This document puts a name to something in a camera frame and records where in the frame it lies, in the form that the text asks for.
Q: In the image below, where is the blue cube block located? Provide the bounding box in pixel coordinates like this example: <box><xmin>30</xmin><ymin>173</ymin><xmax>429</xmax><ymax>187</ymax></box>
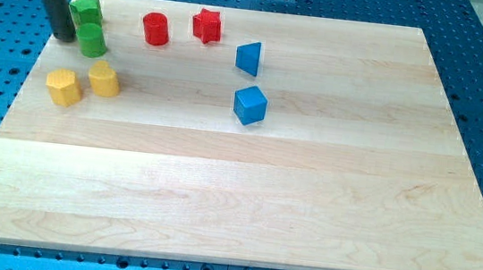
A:
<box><xmin>233</xmin><ymin>86</ymin><xmax>267</xmax><ymax>125</ymax></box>

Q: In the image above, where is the light wooden board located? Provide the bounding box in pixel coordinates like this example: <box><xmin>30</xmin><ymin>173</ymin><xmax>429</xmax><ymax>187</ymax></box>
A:
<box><xmin>0</xmin><ymin>0</ymin><xmax>483</xmax><ymax>270</ymax></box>

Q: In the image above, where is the green star block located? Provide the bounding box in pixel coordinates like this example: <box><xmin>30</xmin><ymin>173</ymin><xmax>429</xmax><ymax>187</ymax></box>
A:
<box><xmin>69</xmin><ymin>0</ymin><xmax>103</xmax><ymax>26</ymax></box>

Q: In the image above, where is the yellow hexagon block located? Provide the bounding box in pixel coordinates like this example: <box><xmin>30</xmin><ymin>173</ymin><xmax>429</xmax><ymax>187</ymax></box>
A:
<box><xmin>46</xmin><ymin>69</ymin><xmax>82</xmax><ymax>107</ymax></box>

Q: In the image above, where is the green cylinder block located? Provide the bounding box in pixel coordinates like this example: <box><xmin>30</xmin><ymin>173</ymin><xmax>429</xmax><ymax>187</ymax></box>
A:
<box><xmin>76</xmin><ymin>22</ymin><xmax>106</xmax><ymax>58</ymax></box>

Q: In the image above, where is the red star block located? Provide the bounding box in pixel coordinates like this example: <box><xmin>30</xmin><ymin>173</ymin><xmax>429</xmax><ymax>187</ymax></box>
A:
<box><xmin>192</xmin><ymin>9</ymin><xmax>222</xmax><ymax>44</ymax></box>

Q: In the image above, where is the blue triangle block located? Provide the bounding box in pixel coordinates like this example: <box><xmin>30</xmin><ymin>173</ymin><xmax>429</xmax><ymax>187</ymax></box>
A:
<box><xmin>235</xmin><ymin>42</ymin><xmax>262</xmax><ymax>76</ymax></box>

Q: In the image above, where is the red cylinder block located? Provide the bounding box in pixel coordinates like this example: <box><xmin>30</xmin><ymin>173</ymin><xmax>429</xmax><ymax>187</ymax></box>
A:
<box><xmin>142</xmin><ymin>12</ymin><xmax>169</xmax><ymax>46</ymax></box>

